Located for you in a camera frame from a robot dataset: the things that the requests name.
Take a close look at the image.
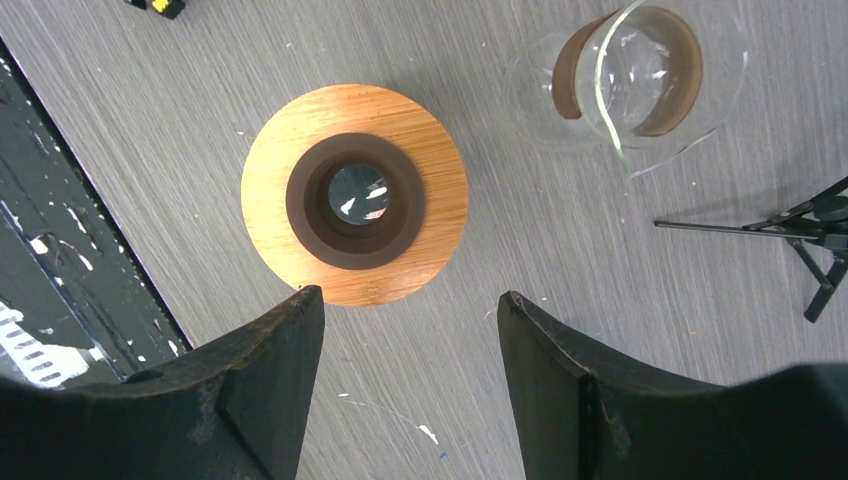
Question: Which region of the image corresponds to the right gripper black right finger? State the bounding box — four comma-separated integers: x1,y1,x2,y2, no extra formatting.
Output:
497,291,847,479

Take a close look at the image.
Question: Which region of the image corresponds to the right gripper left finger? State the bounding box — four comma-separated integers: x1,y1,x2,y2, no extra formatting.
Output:
1,285,325,479

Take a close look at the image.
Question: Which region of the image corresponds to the black microphone tripod stand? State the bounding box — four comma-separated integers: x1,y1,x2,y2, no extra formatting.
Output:
653,178,847,323

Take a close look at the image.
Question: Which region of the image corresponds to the glass carafe with wooden collar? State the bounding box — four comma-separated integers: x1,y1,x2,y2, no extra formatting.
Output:
502,1,748,178

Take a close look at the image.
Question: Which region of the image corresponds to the blue owl toy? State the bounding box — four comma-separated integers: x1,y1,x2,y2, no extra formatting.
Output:
124,0,186,20

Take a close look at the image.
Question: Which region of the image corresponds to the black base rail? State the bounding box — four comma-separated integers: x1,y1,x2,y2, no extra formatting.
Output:
1,48,191,390

